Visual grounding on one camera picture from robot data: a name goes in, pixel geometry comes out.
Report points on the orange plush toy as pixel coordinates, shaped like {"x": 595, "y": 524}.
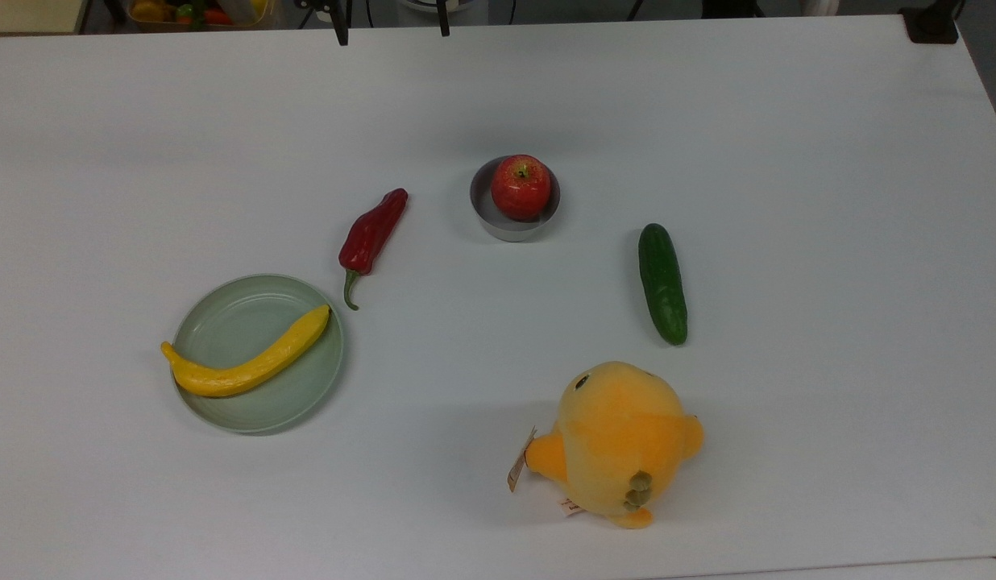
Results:
{"x": 619, "y": 439}

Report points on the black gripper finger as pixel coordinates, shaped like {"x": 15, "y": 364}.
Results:
{"x": 443, "y": 18}
{"x": 340, "y": 24}

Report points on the beige wooden board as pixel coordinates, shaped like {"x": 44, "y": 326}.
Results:
{"x": 31, "y": 14}

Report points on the black clamp base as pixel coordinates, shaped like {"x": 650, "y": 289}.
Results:
{"x": 931, "y": 24}

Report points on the black stand base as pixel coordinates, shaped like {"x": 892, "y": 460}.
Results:
{"x": 732, "y": 8}

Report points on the dark green cucumber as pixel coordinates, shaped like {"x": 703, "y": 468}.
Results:
{"x": 663, "y": 283}

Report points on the yellow banana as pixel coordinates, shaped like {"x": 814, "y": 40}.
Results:
{"x": 248, "y": 369}

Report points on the small grey metal bowl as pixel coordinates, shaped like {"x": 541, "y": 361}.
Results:
{"x": 498, "y": 229}

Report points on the red chili pepper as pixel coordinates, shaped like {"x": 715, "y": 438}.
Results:
{"x": 372, "y": 236}

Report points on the clear bin of toy produce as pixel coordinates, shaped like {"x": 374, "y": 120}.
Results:
{"x": 200, "y": 14}

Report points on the red apple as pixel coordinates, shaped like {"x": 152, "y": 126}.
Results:
{"x": 520, "y": 189}

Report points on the pale green plate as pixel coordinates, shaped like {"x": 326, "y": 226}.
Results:
{"x": 240, "y": 322}

